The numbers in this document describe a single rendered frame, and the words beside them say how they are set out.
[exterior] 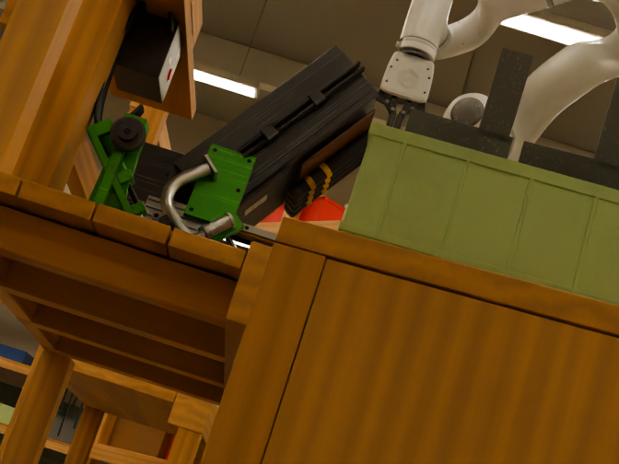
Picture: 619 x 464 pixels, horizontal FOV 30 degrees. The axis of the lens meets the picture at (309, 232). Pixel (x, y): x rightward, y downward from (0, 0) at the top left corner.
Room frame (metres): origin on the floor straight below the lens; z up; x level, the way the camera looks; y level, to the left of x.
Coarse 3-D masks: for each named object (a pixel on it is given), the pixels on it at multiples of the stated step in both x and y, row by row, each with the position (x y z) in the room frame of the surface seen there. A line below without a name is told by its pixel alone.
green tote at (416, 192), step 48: (384, 144) 1.42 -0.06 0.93; (432, 144) 1.41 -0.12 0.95; (384, 192) 1.42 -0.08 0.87; (432, 192) 1.41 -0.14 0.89; (480, 192) 1.41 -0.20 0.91; (528, 192) 1.40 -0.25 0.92; (576, 192) 1.39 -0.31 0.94; (384, 240) 1.41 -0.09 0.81; (432, 240) 1.41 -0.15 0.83; (480, 240) 1.40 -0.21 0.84; (528, 240) 1.40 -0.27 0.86; (576, 240) 1.39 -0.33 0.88; (576, 288) 1.39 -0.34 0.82
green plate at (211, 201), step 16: (224, 160) 2.63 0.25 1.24; (240, 160) 2.64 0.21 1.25; (208, 176) 2.62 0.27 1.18; (224, 176) 2.62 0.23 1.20; (240, 176) 2.63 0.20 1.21; (192, 192) 2.61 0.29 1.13; (208, 192) 2.61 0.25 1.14; (224, 192) 2.61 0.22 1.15; (240, 192) 2.62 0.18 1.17; (192, 208) 2.59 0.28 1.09; (208, 208) 2.60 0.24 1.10; (224, 208) 2.60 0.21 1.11
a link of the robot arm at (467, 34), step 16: (480, 0) 2.16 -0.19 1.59; (496, 0) 2.13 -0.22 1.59; (512, 0) 2.12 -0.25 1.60; (528, 0) 2.12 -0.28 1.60; (544, 0) 2.11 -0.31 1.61; (480, 16) 2.20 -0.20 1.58; (496, 16) 2.16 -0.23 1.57; (512, 16) 2.16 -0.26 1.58; (464, 32) 2.27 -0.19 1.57; (480, 32) 2.23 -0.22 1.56; (448, 48) 2.28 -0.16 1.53; (464, 48) 2.28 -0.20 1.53
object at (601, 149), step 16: (608, 112) 1.46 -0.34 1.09; (608, 128) 1.46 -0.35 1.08; (528, 144) 1.50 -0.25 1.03; (608, 144) 1.47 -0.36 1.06; (528, 160) 1.50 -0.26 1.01; (544, 160) 1.50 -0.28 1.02; (560, 160) 1.49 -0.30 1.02; (576, 160) 1.49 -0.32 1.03; (592, 160) 1.48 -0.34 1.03; (608, 160) 1.48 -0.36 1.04; (576, 176) 1.49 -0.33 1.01; (592, 176) 1.49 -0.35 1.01; (608, 176) 1.48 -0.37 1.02
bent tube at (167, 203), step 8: (208, 160) 2.59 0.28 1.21; (192, 168) 2.58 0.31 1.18; (200, 168) 2.58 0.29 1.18; (208, 168) 2.59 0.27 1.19; (176, 176) 2.58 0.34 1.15; (184, 176) 2.58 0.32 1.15; (192, 176) 2.58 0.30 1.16; (200, 176) 2.59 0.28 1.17; (168, 184) 2.57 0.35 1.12; (176, 184) 2.57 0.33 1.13; (184, 184) 2.59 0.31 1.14; (168, 192) 2.56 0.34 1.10; (160, 200) 2.57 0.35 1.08; (168, 200) 2.56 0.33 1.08; (168, 208) 2.55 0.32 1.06; (176, 216) 2.55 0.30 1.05; (176, 224) 2.54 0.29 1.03; (184, 224) 2.55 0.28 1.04
